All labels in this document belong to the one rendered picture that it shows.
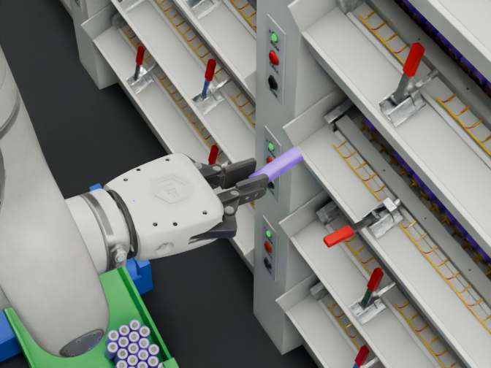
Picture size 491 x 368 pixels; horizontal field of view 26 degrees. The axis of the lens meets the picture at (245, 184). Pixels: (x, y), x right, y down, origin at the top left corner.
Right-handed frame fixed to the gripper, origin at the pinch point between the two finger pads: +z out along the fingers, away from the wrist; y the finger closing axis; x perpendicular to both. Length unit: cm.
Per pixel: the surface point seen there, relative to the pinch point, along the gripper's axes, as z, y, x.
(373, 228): 14.2, -7.6, 6.6
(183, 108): 25, 52, 44
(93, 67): 22, 81, 57
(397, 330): 20.8, -11.5, 26.3
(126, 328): -1, 21, 55
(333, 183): 15.0, 1.5, 8.4
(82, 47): 22, 86, 55
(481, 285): 18.4, -21.2, 3.7
